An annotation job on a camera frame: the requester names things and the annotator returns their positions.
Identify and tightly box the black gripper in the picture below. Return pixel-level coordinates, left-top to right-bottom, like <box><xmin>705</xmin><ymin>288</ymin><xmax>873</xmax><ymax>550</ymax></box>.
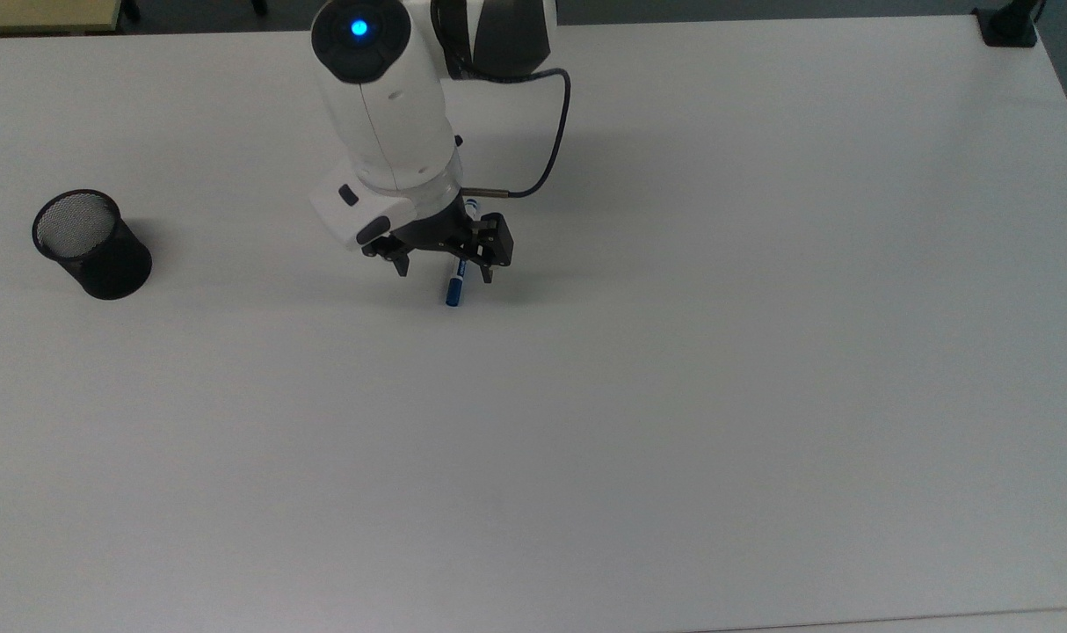
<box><xmin>361</xmin><ymin>197</ymin><xmax>515</xmax><ymax>285</ymax></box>

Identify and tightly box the blue and white marker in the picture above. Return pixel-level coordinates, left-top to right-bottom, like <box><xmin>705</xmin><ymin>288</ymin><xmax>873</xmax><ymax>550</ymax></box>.
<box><xmin>445</xmin><ymin>200</ymin><xmax>483</xmax><ymax>309</ymax></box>

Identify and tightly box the black mesh pen cup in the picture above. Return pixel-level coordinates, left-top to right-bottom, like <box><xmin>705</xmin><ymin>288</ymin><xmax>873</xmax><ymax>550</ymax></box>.
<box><xmin>31</xmin><ymin>188</ymin><xmax>154</xmax><ymax>302</ymax></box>

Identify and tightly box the light wooden table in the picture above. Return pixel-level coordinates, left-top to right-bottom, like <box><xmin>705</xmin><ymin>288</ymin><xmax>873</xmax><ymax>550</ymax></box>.
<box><xmin>0</xmin><ymin>0</ymin><xmax>123</xmax><ymax>37</ymax></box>

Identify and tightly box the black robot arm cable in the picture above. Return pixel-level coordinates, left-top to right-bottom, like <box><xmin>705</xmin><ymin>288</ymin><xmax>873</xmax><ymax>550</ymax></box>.
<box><xmin>432</xmin><ymin>7</ymin><xmax>574</xmax><ymax>200</ymax></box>

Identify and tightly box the black table clamp mount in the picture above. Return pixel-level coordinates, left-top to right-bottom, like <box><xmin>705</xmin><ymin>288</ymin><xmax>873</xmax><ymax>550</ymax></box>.
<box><xmin>972</xmin><ymin>0</ymin><xmax>1048</xmax><ymax>49</ymax></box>

